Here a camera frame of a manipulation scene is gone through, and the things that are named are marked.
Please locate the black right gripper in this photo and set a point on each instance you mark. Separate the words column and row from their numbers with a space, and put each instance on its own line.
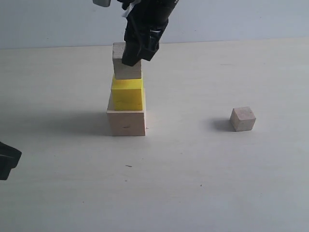
column 146, row 23

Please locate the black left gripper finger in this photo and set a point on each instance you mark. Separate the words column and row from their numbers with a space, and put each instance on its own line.
column 9, row 152
column 6, row 164

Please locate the medium grooved wooden cube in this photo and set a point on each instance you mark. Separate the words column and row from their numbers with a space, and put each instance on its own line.
column 122, row 71

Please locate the yellow cube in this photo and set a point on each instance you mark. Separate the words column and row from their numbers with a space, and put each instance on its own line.
column 127, row 94

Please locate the large light wooden cube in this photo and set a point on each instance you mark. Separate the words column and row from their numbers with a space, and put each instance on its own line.
column 127, row 123

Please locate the small wooden cube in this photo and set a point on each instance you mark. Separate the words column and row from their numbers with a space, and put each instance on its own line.
column 242, row 119

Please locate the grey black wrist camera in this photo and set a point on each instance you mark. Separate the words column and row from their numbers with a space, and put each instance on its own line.
column 102, row 3

